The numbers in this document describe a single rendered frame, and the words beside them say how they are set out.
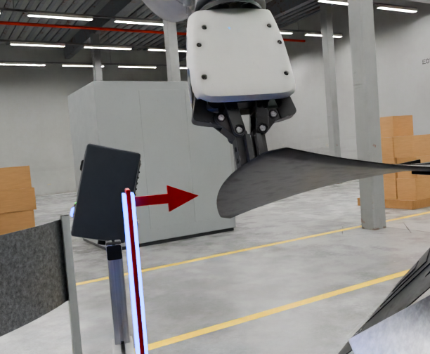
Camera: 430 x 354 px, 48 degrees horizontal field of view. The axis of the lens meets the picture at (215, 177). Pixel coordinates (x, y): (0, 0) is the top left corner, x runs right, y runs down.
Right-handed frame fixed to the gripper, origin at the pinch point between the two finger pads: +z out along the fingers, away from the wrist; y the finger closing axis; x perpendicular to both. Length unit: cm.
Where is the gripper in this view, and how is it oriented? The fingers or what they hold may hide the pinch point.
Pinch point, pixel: (251, 158)
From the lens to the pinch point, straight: 47.6
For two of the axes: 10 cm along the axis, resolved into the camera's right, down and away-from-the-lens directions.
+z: 1.5, 9.6, -2.4
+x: -1.9, 2.6, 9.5
